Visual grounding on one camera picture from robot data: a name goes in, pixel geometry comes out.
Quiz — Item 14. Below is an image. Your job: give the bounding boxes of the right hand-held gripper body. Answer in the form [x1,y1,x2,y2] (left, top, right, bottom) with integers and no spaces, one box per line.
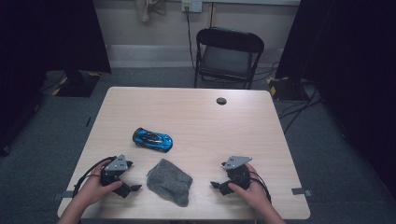
[222,155,253,190]

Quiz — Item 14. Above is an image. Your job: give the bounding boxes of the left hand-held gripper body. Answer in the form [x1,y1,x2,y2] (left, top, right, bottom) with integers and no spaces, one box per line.
[99,153,134,191]

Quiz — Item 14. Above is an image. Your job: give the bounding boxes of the blue and black toy car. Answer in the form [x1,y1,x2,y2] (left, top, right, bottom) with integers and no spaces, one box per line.
[132,126,174,154]

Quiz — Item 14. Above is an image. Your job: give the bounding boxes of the grey fluffy cloth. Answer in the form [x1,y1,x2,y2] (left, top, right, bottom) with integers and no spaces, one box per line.
[146,158,194,208]

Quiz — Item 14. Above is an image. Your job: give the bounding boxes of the person's right hand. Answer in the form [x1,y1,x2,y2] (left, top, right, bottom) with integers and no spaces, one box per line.
[228,162,273,213]

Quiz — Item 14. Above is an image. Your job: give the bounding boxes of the person's left hand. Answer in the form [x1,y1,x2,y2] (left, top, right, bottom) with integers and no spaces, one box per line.
[75,160,124,208]

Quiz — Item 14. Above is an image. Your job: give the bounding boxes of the grey tape strip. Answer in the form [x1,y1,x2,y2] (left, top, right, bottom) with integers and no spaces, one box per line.
[52,189,78,201]
[290,187,313,198]

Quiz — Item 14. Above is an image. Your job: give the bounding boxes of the black stand base yellow tape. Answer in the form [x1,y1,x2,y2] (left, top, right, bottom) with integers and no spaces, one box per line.
[266,76,311,102]

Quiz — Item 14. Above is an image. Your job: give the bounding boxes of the black folding chair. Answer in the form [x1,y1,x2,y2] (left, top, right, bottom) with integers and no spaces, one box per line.
[193,26,265,91]

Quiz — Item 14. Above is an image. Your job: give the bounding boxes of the black curtain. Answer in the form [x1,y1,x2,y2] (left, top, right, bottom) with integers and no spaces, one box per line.
[275,0,396,200]
[0,0,112,157]

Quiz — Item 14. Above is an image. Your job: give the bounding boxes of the beige hanging cloth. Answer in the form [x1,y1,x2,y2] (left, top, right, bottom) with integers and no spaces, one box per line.
[134,0,167,23]

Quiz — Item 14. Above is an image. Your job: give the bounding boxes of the left hand-held gripper black cable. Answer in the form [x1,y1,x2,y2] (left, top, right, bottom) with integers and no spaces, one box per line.
[72,156,118,199]

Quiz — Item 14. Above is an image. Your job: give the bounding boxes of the hand-held gripper black cable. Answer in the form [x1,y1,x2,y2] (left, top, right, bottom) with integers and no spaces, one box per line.
[72,156,118,199]
[247,170,273,205]

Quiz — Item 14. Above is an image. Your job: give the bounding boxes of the right hand-held gripper black cable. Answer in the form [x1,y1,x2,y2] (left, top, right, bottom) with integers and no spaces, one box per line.
[247,170,273,205]

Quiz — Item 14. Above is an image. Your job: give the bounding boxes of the black floor cables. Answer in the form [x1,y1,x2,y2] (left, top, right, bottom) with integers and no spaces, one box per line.
[252,60,323,134]

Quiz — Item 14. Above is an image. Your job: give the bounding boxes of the black power cable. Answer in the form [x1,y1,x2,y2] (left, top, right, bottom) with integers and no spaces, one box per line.
[185,7,198,71]

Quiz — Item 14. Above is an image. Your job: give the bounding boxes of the thin brown wall cable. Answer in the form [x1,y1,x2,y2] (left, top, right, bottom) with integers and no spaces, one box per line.
[208,2,217,28]

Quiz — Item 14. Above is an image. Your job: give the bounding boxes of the white wall socket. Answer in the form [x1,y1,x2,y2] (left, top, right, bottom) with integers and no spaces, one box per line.
[181,0,204,13]

